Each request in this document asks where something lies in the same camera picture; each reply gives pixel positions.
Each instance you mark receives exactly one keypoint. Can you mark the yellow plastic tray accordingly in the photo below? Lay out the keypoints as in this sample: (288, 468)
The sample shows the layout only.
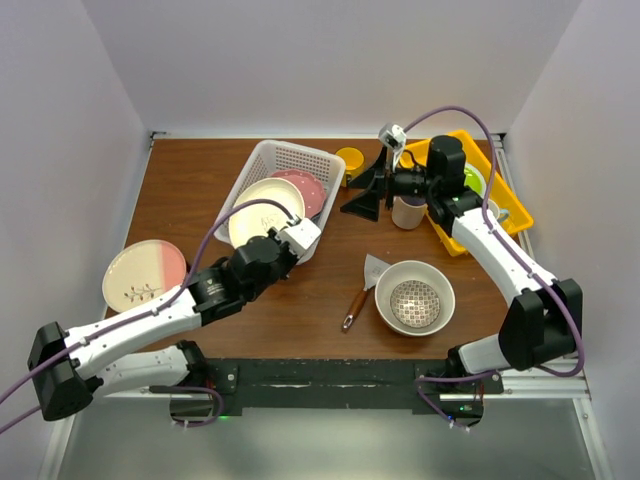
(519, 219)

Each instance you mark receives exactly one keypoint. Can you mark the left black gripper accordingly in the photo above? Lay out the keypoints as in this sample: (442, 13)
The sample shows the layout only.
(292, 258)

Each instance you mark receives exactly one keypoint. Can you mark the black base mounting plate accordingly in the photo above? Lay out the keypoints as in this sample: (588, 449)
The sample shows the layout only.
(228, 387)

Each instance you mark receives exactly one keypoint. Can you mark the white bowl patterned inside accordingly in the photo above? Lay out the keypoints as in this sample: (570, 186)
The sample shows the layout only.
(414, 298)

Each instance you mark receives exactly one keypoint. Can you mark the pink mug purple interior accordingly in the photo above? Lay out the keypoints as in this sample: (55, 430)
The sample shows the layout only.
(407, 213)

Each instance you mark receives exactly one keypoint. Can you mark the light blue mug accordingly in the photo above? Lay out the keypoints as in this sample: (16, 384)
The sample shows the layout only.
(499, 213)

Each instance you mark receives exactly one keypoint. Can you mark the cream bear print plate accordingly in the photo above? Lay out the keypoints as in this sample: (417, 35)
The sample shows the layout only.
(256, 220)

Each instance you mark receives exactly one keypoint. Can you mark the pink and cream plate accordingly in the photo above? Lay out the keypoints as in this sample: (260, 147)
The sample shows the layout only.
(142, 272)

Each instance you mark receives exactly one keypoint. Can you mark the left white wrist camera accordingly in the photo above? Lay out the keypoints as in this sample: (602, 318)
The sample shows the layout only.
(302, 238)

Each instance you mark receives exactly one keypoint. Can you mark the wooden handle metal scraper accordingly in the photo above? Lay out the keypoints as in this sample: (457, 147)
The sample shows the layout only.
(373, 269)

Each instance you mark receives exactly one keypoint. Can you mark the green plate white rim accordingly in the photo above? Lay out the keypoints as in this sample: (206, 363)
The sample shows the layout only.
(475, 180)

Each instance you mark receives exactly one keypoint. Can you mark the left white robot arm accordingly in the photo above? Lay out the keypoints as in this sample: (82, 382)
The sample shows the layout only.
(70, 368)

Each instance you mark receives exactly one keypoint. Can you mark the yellow mug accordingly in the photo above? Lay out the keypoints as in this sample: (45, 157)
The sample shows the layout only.
(354, 163)

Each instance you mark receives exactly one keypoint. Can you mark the pink polka dot plate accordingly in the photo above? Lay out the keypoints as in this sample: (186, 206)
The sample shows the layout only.
(309, 186)

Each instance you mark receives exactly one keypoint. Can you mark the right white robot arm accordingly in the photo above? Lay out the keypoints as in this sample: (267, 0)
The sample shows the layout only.
(543, 321)

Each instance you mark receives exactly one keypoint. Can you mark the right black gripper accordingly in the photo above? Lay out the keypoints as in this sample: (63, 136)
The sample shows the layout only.
(377, 177)

